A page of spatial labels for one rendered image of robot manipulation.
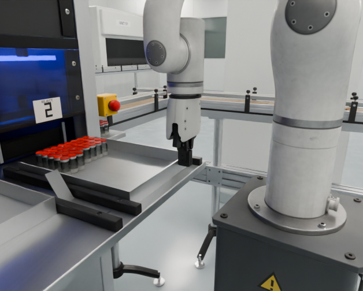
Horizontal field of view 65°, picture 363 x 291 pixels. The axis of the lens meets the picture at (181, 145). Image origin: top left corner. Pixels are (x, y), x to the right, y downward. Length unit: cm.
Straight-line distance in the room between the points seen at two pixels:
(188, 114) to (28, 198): 37
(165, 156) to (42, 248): 42
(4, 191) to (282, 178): 56
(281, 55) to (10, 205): 57
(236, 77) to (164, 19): 160
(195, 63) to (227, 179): 111
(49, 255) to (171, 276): 128
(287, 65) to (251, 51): 160
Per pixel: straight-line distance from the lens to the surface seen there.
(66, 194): 63
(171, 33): 56
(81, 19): 97
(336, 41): 47
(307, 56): 48
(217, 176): 167
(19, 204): 66
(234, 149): 222
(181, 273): 174
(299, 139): 54
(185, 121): 63
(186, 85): 62
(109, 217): 52
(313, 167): 56
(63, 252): 50
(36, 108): 85
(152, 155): 83
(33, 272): 48
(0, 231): 54
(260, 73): 208
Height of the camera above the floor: 117
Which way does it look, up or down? 18 degrees down
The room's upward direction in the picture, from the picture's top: straight up
